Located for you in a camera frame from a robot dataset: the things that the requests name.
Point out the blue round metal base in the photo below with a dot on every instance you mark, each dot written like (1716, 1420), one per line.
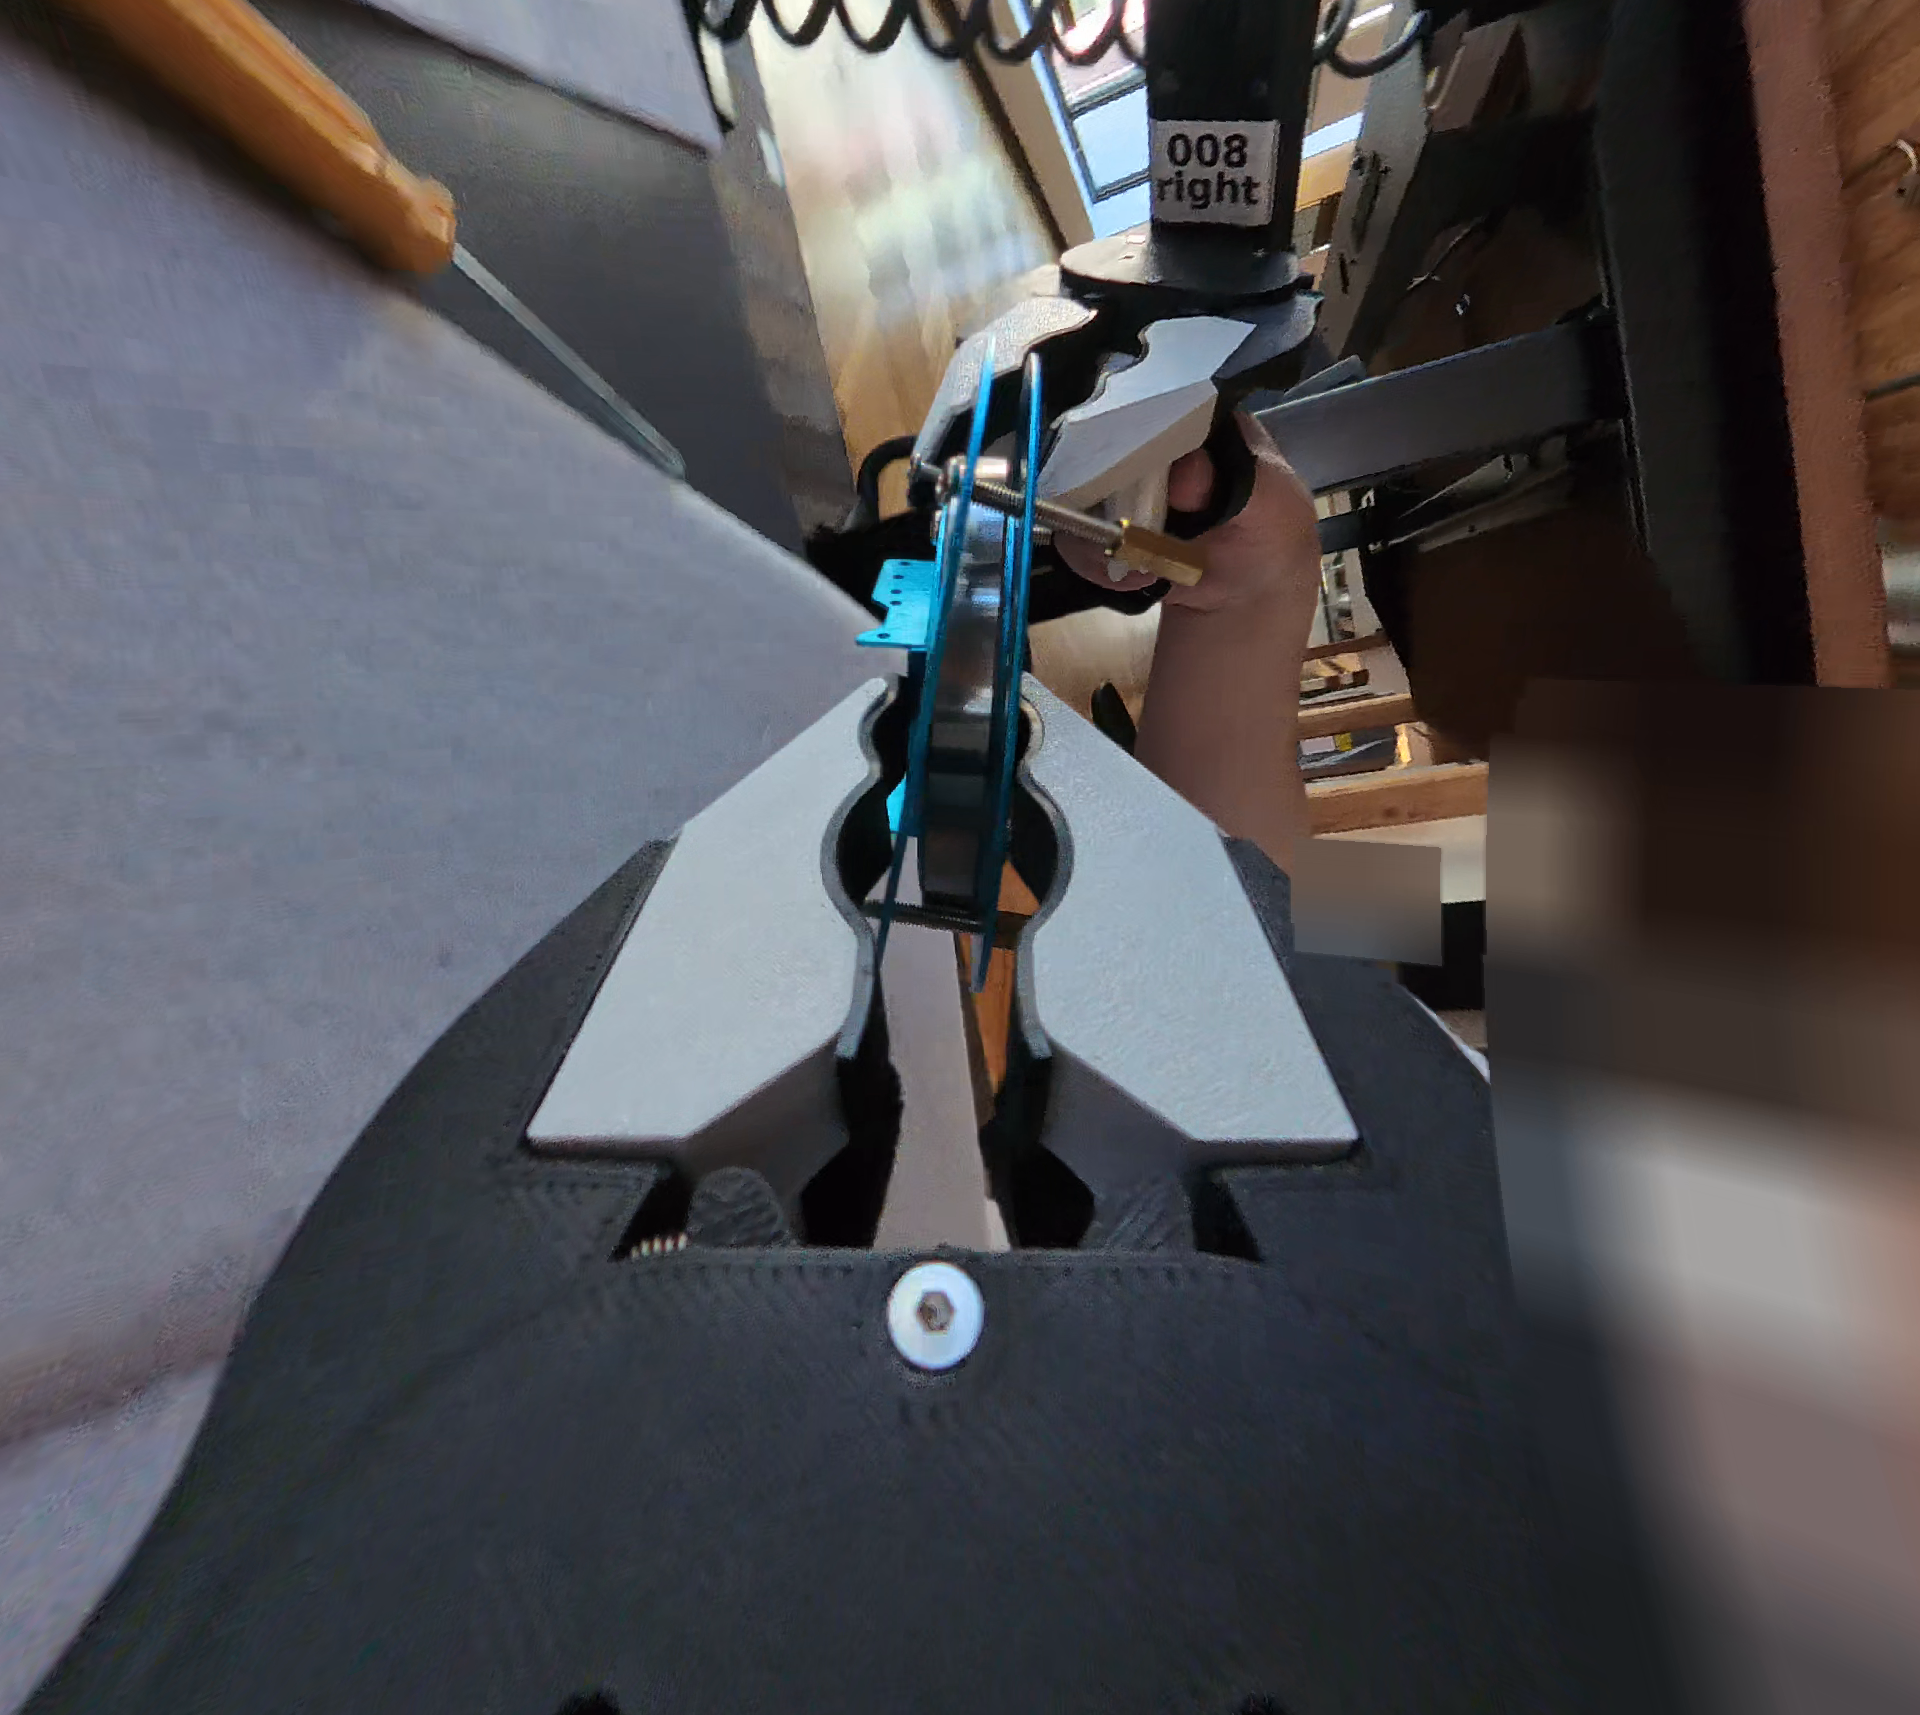
(968, 697)

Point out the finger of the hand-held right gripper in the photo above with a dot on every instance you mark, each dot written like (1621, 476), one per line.
(977, 410)
(1154, 410)

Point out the brass standoff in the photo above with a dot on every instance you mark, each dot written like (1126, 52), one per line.
(1142, 545)

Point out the wooden pallet rack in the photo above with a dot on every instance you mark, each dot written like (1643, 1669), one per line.
(1380, 788)

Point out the white foam sheet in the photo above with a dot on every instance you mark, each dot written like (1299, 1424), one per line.
(303, 697)

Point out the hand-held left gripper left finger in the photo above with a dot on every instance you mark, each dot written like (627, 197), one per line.
(705, 997)

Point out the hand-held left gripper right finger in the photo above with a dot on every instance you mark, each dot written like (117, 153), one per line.
(1203, 997)

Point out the person's right forearm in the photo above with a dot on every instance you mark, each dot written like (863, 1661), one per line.
(1230, 728)

